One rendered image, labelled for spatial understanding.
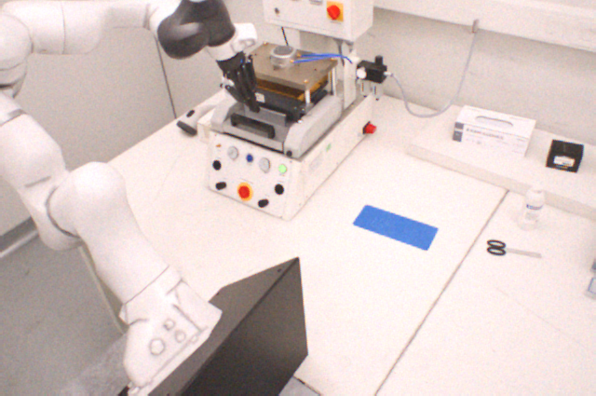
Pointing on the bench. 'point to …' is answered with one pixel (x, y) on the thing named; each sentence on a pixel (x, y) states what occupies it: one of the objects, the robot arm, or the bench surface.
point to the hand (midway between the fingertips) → (251, 102)
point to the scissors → (507, 249)
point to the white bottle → (531, 208)
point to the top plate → (291, 65)
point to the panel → (250, 174)
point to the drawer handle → (252, 124)
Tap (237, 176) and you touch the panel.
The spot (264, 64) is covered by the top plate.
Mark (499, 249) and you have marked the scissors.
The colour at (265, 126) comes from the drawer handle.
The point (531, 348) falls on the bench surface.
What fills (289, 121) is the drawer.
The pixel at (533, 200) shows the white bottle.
